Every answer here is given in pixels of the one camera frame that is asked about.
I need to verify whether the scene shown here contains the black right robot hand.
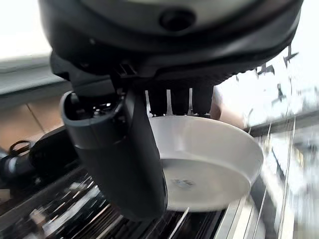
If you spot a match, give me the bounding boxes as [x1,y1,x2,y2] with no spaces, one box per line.
[37,0,305,222]

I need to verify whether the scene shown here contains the white plate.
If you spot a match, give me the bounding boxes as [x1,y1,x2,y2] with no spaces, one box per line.
[149,116,264,214]

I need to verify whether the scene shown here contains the dishwasher rack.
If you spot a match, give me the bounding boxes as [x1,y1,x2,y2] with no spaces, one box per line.
[0,113,319,239]

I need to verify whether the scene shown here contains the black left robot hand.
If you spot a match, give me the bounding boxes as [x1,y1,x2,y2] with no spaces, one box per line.
[0,129,83,185]

